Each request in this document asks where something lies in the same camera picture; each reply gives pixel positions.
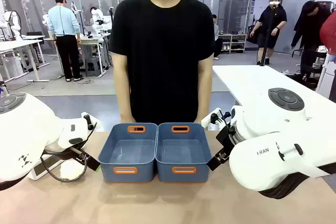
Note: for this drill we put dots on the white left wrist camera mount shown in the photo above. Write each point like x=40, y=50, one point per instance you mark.
x=94, y=127

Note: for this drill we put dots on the white desk with metal legs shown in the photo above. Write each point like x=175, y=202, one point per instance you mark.
x=18, y=51

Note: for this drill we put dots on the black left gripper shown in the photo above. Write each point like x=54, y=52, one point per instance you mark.
x=65, y=153

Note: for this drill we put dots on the person in black t-shirt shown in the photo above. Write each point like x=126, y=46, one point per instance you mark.
x=162, y=51

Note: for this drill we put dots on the person in red top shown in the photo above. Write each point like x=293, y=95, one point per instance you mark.
x=328, y=33

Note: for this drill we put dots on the person in black shorts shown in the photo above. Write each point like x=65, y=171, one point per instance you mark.
x=273, y=24

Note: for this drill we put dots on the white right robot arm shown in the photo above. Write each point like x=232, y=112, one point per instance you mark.
x=265, y=140

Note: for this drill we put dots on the white humanoid robot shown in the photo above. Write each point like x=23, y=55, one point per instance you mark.
x=11, y=23

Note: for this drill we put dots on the grey plastic stool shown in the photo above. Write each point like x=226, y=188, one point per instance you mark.
x=92, y=66

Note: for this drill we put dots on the person's left hand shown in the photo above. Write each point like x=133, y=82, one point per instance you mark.
x=199, y=119

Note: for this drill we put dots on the large white table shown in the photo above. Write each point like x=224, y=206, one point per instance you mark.
x=252, y=82

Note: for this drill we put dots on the person's right forearm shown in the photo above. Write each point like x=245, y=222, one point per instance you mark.
x=123, y=95

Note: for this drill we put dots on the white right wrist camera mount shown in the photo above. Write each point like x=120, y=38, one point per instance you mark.
x=208, y=121

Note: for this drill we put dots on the white plush toy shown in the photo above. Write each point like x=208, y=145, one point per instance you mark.
x=70, y=170

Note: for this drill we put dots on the man in light blue shirt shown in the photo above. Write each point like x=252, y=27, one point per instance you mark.
x=64, y=32

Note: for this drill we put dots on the person's right hand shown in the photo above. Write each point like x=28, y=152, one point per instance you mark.
x=128, y=119

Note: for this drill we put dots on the seated person in grey top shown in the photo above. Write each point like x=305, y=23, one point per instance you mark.
x=216, y=37

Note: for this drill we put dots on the person in black long sleeves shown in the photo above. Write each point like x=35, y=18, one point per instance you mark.
x=311, y=24

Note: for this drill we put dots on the large white digital clock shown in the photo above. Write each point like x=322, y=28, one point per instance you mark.
x=43, y=169

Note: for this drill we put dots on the person's left forearm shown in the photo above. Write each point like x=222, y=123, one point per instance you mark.
x=204, y=95

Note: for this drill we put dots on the white workbench desk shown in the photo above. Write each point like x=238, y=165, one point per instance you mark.
x=89, y=43

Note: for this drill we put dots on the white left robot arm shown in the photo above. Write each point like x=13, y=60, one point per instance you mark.
x=29, y=129

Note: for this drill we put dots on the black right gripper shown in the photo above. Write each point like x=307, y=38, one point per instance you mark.
x=226, y=137

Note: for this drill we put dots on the black office chair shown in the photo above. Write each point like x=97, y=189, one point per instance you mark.
x=312, y=64

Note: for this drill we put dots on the white shoe rack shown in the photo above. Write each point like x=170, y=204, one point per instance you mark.
x=233, y=43

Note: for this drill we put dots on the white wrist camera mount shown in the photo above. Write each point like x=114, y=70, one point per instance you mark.
x=208, y=121
x=94, y=127

